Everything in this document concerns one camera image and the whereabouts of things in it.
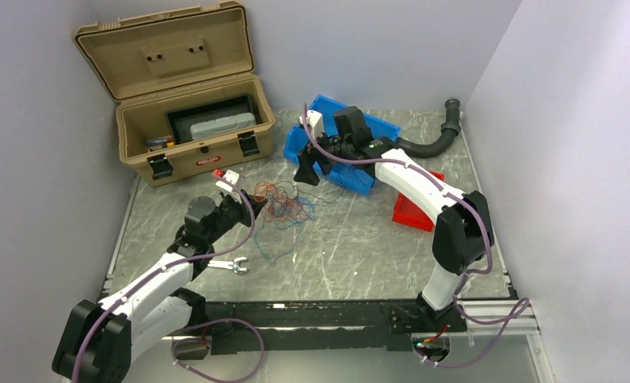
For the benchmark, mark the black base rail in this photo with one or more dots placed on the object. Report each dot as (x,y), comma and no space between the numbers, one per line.
(314,325)

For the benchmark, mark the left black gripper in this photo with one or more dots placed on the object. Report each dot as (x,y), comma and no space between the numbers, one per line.
(243,208)

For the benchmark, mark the yellow black tool in toolbox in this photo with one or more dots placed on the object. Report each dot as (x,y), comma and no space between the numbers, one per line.
(159,143)

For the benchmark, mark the silver open-end wrench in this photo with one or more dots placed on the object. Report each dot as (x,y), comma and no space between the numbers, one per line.
(236,265)

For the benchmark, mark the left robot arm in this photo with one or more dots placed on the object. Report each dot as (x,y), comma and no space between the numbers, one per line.
(102,339)

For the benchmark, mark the black tray in toolbox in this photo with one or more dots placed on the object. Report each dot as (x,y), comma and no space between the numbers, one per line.
(181,120)

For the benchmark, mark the tan plastic toolbox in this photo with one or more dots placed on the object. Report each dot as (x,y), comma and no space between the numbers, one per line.
(156,63)

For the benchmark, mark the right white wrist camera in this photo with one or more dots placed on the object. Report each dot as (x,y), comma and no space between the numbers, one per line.
(315,121)

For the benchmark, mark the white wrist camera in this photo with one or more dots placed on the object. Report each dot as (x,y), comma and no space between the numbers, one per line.
(228,182)
(315,121)

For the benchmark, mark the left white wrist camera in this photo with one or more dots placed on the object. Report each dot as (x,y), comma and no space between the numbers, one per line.
(228,182)

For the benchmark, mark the blue double plastic bin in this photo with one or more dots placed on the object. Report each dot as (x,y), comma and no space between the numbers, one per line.
(350,178)

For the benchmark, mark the red plastic bin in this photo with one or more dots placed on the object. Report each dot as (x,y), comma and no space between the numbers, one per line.
(409,214)

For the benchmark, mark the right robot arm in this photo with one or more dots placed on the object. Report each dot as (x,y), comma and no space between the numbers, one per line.
(463,231)

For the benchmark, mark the aluminium frame rail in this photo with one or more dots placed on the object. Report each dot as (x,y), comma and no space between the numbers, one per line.
(505,320)

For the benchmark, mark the grey case in toolbox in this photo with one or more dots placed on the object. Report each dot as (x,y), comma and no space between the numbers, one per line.
(221,125)

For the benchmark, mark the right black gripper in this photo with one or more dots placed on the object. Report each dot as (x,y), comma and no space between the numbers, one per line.
(307,159)

